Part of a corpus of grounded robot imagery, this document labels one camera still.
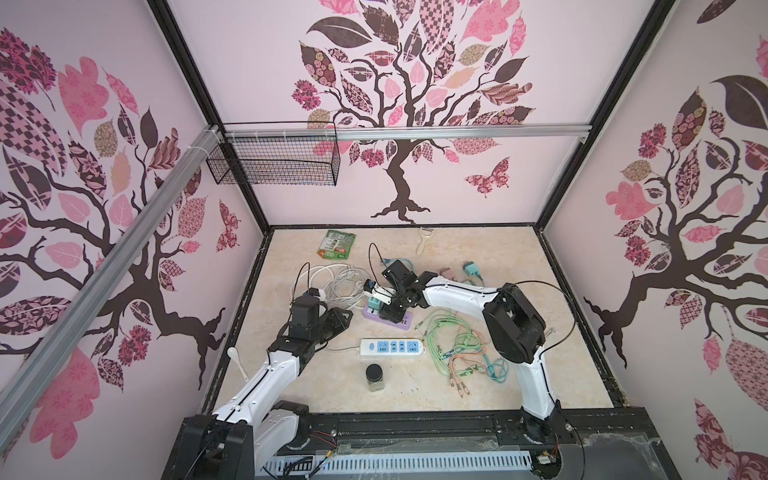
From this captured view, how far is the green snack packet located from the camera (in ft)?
3.69

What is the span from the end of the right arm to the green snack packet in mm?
A: 354

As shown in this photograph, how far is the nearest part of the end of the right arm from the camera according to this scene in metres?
0.71
